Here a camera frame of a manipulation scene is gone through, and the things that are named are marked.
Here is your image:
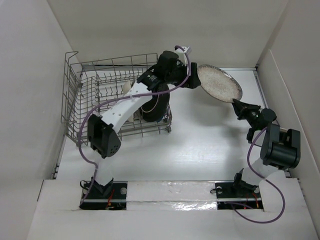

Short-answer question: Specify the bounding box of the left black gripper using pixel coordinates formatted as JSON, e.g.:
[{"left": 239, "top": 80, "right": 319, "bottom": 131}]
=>
[{"left": 165, "top": 62, "right": 200, "bottom": 90}]

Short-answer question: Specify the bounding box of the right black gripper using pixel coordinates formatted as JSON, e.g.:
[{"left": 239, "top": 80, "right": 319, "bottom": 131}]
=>
[{"left": 231, "top": 97, "right": 261, "bottom": 128}]

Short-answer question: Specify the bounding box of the speckled round plate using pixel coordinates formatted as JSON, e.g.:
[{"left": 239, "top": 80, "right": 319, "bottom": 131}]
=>
[{"left": 197, "top": 64, "right": 243, "bottom": 103}]

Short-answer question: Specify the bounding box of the blue leaf shaped plate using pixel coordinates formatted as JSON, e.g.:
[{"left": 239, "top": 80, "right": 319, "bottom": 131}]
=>
[{"left": 160, "top": 114, "right": 169, "bottom": 123}]

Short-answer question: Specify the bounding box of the cream plate brown rim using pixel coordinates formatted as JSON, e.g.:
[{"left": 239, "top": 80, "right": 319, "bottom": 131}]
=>
[{"left": 140, "top": 93, "right": 170, "bottom": 123}]

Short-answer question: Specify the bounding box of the cream divided dish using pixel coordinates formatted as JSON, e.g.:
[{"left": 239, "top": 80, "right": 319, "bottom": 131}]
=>
[{"left": 122, "top": 80, "right": 132, "bottom": 97}]

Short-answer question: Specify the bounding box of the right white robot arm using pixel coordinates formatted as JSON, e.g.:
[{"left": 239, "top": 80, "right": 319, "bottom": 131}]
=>
[{"left": 231, "top": 98, "right": 301, "bottom": 197}]

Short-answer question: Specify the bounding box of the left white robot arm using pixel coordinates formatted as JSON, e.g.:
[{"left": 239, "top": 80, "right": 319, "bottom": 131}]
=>
[{"left": 86, "top": 45, "right": 201, "bottom": 159}]

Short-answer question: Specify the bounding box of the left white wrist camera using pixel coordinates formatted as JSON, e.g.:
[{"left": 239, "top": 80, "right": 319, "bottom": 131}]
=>
[{"left": 174, "top": 45, "right": 191, "bottom": 66}]

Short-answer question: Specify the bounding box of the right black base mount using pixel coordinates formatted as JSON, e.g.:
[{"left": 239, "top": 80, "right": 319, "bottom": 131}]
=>
[{"left": 210, "top": 169, "right": 264, "bottom": 210}]

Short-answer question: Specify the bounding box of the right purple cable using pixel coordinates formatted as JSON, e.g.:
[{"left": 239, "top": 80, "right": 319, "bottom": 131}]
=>
[{"left": 231, "top": 119, "right": 286, "bottom": 223}]

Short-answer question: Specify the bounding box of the purple cable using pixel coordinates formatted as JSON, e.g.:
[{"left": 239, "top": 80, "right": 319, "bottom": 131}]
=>
[
  {"left": 231, "top": 119, "right": 286, "bottom": 223},
  {"left": 77, "top": 44, "right": 193, "bottom": 208}
]

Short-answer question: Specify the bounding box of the grey wire dish rack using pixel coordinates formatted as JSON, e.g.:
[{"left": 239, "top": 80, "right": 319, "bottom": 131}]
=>
[{"left": 60, "top": 51, "right": 158, "bottom": 145}]

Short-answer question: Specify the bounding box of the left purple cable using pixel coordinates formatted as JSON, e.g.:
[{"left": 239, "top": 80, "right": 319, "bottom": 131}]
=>
[{"left": 77, "top": 44, "right": 193, "bottom": 208}]

